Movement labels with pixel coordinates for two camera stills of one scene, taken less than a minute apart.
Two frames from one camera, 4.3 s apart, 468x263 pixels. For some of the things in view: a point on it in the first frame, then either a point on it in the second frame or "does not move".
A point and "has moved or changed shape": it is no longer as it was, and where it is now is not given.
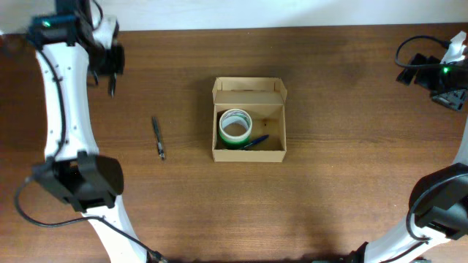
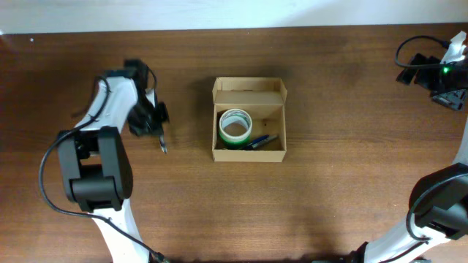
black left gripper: (110, 68) to (153, 122)
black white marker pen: (113, 85) has moved or changed shape
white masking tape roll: (235, 124) does not move
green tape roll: (234, 145) does not move
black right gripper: (414, 69) does not move
